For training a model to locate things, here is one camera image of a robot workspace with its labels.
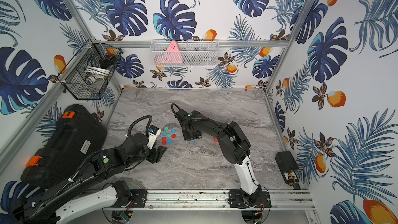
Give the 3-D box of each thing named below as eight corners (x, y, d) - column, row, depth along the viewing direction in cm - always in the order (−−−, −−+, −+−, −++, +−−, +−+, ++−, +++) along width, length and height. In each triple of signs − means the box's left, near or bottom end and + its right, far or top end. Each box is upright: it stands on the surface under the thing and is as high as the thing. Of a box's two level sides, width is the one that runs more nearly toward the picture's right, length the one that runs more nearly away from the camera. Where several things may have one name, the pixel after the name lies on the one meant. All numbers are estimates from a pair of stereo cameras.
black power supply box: (282, 183, 81) (287, 179, 76) (273, 155, 90) (278, 151, 85) (296, 183, 81) (303, 180, 76) (286, 155, 90) (292, 151, 85)
